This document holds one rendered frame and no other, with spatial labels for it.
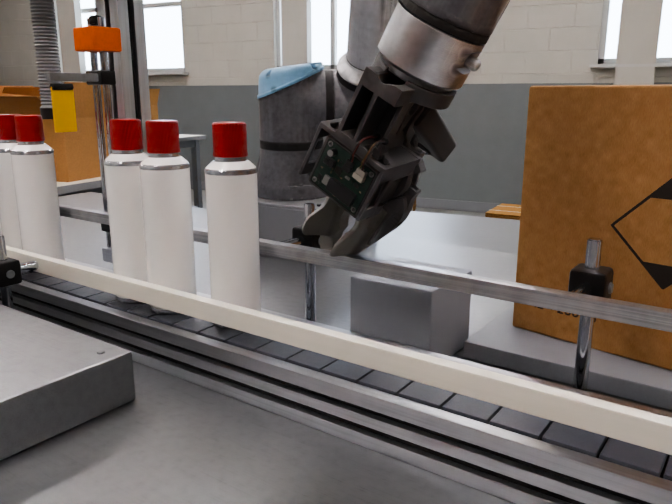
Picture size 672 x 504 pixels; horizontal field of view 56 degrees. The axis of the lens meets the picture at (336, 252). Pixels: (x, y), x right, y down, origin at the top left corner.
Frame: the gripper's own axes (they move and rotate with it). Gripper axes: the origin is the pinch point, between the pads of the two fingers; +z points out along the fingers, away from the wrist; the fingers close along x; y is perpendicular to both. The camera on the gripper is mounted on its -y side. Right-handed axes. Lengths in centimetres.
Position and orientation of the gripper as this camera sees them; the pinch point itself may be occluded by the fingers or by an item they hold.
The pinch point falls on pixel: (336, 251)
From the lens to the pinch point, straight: 63.5
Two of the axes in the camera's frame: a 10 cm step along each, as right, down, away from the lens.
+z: -3.9, 7.5, 5.3
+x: 7.3, 6.1, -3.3
